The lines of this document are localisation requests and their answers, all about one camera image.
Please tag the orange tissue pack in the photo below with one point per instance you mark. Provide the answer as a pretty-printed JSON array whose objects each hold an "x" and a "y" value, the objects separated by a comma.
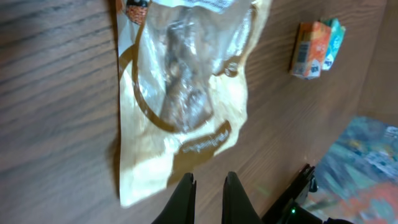
[{"x": 310, "y": 50}]

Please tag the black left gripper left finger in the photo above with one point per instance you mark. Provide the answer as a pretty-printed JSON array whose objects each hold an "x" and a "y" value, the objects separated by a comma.
[{"x": 180, "y": 209}]

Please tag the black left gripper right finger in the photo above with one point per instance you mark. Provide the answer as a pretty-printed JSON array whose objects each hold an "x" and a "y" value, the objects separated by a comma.
[{"x": 237, "y": 208}]

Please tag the teal white tissue pack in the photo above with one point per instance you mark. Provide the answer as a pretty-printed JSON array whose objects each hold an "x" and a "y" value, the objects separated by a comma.
[{"x": 336, "y": 40}]

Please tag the beige brown bag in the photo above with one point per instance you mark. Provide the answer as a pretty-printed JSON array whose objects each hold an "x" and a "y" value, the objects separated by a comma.
[{"x": 182, "y": 86}]

